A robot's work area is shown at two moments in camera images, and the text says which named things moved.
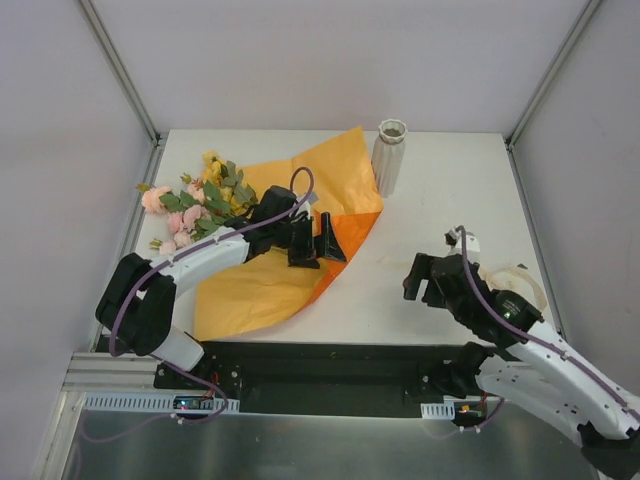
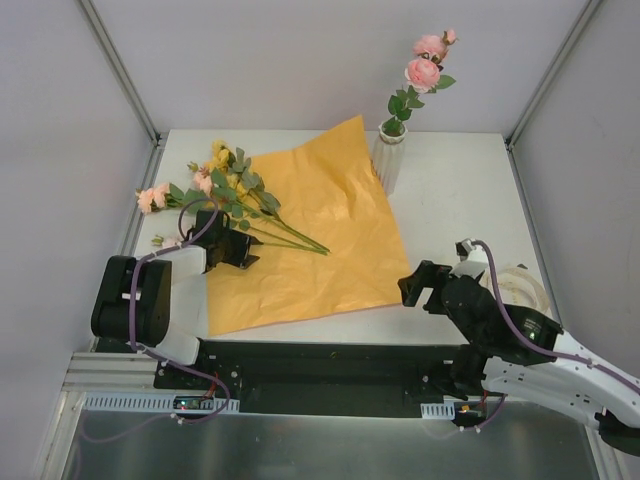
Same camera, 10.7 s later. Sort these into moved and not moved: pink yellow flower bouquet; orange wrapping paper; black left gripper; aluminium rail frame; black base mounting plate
Moved: pink yellow flower bouquet; orange wrapping paper; black left gripper
Not moved: black base mounting plate; aluminium rail frame
